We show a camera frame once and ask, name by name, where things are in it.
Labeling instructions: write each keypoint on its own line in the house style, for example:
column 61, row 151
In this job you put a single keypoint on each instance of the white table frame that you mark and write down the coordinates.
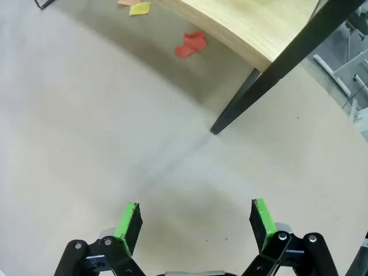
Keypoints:
column 333, row 73

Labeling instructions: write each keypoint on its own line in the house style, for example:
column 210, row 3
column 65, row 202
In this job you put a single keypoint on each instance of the red paper scrap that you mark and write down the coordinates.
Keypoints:
column 191, row 44

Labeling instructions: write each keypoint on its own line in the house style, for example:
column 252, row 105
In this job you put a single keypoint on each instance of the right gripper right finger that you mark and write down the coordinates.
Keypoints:
column 263, row 227

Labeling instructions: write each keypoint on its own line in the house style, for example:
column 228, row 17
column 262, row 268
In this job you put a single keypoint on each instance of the black metal wood shelf rack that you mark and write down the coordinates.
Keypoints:
column 244, row 26

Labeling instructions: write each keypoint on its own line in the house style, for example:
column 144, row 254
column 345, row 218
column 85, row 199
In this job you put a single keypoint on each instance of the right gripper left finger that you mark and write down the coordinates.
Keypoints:
column 126, row 230

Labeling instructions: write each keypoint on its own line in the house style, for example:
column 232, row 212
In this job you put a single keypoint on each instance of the yellow paper scrap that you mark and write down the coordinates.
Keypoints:
column 140, row 8

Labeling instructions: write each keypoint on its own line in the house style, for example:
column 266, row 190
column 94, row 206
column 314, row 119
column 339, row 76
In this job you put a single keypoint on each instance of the orange paper scrap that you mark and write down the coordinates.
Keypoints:
column 128, row 1

